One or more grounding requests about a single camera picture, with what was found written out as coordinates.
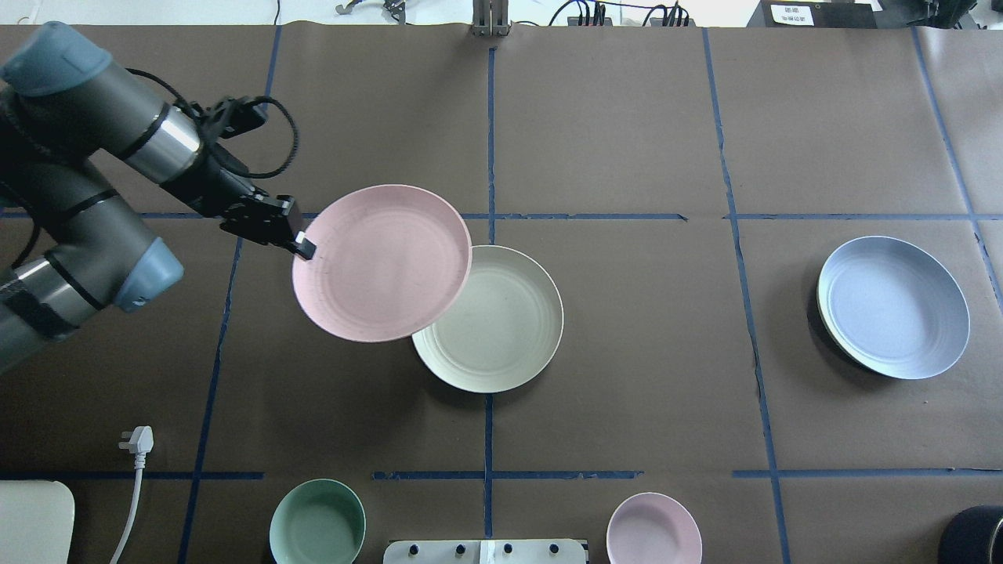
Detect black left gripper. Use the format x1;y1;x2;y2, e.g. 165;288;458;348
180;153;317;261

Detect pink plate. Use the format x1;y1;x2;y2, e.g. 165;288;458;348
291;183;472;343

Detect blue plate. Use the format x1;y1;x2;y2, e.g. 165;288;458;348
816;235;971;381

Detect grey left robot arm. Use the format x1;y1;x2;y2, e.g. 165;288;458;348
1;21;317;369

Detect cream plate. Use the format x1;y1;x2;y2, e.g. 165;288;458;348
411;245;565;393

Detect green bowl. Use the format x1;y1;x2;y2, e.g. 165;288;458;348
269;479;367;563

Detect pink bowl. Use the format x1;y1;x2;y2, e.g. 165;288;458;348
606;492;704;563

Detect black box with label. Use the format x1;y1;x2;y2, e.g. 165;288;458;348
746;1;878;29

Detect dark blue pot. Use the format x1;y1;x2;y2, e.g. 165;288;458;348
937;504;1002;563

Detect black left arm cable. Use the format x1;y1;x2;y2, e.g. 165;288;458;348
125;68;300;180

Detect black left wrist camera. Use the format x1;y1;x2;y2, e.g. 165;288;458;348
200;96;268;140

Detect white power cable with plug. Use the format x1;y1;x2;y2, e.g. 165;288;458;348
110;425;154;564

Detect grey metal camera post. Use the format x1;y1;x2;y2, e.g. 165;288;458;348
472;0;512;37

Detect black cables at table edge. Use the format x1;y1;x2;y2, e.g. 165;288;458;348
549;0;692;28

